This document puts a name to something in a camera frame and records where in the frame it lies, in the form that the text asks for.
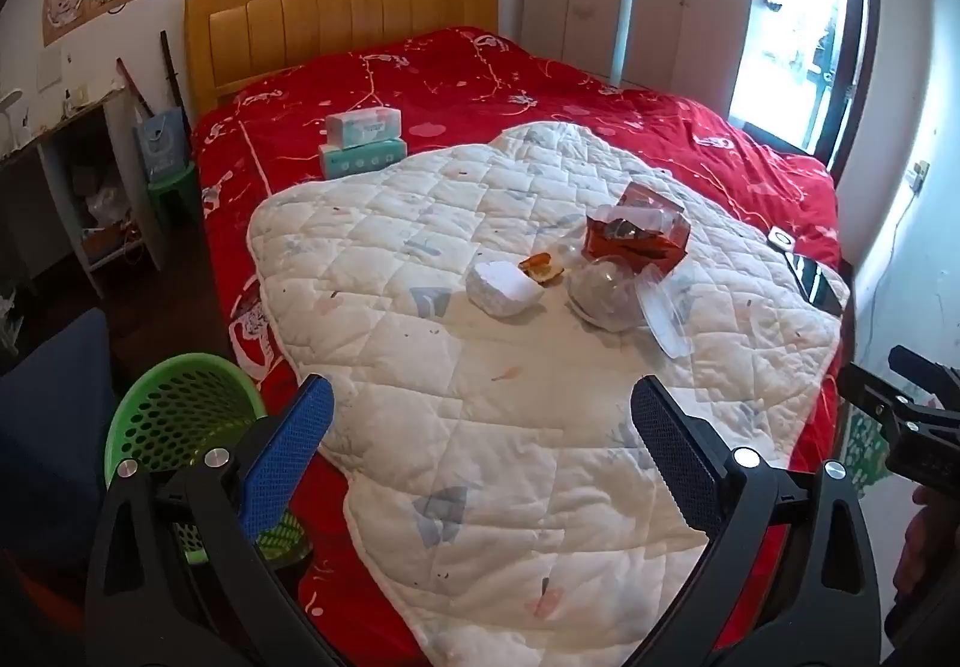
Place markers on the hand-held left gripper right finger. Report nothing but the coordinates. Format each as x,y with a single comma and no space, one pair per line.
675,461

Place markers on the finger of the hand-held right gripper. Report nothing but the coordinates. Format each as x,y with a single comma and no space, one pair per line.
919,363
870,388

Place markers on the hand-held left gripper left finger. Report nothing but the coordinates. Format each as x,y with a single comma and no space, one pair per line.
289,461

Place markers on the green mesh wastebasket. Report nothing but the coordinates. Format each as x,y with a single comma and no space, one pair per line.
187,404

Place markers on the red snack package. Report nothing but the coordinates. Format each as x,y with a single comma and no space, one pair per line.
637,247

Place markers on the white tissue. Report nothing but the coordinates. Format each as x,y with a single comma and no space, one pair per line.
499,288

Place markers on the person's right hand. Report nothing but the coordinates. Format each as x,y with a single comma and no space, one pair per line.
926,547

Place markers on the green patterned bag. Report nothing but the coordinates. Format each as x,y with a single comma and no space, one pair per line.
862,446

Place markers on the black smartphone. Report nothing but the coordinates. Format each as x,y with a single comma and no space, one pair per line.
814,280

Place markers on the clear plastic lid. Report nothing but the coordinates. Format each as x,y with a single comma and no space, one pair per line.
664,322

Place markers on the small white device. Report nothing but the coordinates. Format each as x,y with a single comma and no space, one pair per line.
781,239

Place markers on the white quilted mat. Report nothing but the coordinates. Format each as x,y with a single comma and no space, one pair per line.
450,374

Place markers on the orange snack wrapper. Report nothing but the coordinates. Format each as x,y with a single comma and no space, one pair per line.
541,265

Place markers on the orange box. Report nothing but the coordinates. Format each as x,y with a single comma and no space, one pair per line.
101,241

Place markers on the green plastic stool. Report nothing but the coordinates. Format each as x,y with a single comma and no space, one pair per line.
171,184

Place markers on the teal tissue pack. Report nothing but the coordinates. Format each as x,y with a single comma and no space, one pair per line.
360,162

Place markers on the white plastic bag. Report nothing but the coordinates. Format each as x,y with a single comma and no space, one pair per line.
105,208

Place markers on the white desk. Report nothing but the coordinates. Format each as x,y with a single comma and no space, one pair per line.
124,187

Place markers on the blue paper bag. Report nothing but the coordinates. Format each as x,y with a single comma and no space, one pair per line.
161,145

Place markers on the white tissue pack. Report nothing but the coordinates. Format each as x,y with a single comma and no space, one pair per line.
364,128

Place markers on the dark stick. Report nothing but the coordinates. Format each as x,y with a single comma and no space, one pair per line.
172,74

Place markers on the reddish stick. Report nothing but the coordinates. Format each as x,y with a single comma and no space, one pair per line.
133,85

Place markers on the red printed bedspread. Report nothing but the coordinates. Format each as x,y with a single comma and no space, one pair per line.
450,82

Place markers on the wooden headboard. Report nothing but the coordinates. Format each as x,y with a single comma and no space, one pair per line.
337,14

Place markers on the white desk lamp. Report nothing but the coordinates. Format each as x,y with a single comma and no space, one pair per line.
9,108

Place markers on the wall outlet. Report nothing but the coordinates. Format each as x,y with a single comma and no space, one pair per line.
919,177

